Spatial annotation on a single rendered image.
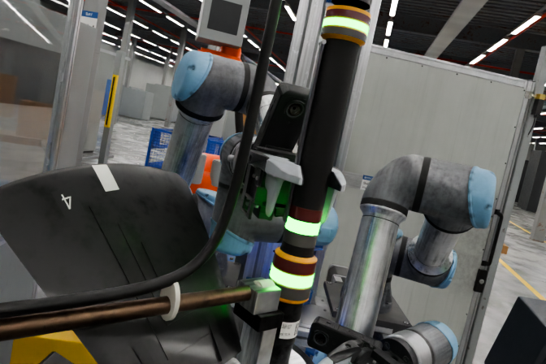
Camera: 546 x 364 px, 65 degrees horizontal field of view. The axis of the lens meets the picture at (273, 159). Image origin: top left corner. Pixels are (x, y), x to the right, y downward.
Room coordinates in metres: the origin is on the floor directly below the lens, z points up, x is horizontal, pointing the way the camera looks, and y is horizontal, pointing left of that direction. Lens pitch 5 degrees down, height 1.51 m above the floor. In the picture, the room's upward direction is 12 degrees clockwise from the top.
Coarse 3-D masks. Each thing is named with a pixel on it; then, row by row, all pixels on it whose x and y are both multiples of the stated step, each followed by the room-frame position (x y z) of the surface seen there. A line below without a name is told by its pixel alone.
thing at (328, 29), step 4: (324, 28) 0.41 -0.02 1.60; (328, 28) 0.40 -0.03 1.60; (332, 28) 0.40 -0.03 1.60; (336, 28) 0.40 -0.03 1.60; (340, 28) 0.40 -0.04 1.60; (344, 28) 0.40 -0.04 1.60; (348, 28) 0.40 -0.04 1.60; (324, 32) 0.41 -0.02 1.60; (328, 32) 0.40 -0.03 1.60; (332, 32) 0.40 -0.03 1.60; (336, 32) 0.40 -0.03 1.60; (340, 32) 0.40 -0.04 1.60; (344, 32) 0.40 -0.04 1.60; (348, 32) 0.40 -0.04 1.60; (352, 32) 0.40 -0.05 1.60; (356, 32) 0.40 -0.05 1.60; (360, 32) 0.40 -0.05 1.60; (352, 36) 0.40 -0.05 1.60; (356, 36) 0.40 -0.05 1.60; (360, 36) 0.40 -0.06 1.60; (364, 36) 0.41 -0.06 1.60; (364, 40) 0.41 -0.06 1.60
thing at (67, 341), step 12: (36, 336) 0.69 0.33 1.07; (48, 336) 0.69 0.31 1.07; (60, 336) 0.70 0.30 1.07; (72, 336) 0.71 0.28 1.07; (12, 348) 0.68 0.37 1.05; (24, 348) 0.68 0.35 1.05; (36, 348) 0.69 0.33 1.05; (48, 348) 0.69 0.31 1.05; (60, 348) 0.69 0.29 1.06; (72, 348) 0.69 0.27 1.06; (84, 348) 0.69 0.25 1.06; (12, 360) 0.68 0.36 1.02; (24, 360) 0.68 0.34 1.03; (36, 360) 0.69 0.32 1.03; (72, 360) 0.69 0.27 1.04; (84, 360) 0.70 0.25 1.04
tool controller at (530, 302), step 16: (528, 304) 0.85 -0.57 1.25; (544, 304) 0.87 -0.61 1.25; (512, 320) 0.87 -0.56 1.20; (528, 320) 0.83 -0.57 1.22; (544, 320) 0.81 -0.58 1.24; (512, 336) 0.86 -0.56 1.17; (528, 336) 0.82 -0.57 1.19; (544, 336) 0.78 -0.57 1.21; (496, 352) 0.89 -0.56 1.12; (512, 352) 0.85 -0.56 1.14; (528, 352) 0.81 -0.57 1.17; (544, 352) 0.79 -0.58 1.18
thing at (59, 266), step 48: (0, 192) 0.34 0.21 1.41; (48, 192) 0.37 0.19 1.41; (96, 192) 0.40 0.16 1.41; (144, 192) 0.45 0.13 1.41; (48, 240) 0.35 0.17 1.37; (96, 240) 0.37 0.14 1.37; (144, 240) 0.40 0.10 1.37; (192, 240) 0.44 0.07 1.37; (48, 288) 0.33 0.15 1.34; (96, 288) 0.35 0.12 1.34; (192, 288) 0.40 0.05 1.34; (96, 336) 0.33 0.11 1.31; (144, 336) 0.35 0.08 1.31; (192, 336) 0.37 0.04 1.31
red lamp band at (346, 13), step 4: (336, 8) 0.40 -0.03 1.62; (328, 12) 0.41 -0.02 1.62; (332, 12) 0.40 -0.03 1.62; (336, 12) 0.40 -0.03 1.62; (340, 12) 0.40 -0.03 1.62; (344, 12) 0.40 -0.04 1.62; (348, 12) 0.40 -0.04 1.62; (352, 12) 0.40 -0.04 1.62; (356, 12) 0.40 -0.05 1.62; (360, 12) 0.40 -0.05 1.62; (324, 16) 0.42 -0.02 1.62; (344, 16) 0.40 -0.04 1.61; (348, 16) 0.40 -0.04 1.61; (352, 16) 0.40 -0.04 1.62; (356, 16) 0.40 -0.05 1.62; (360, 16) 0.40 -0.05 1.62; (364, 16) 0.40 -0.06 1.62; (368, 16) 0.41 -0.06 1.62; (364, 20) 0.40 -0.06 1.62; (368, 20) 0.41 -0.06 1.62; (368, 24) 0.41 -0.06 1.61
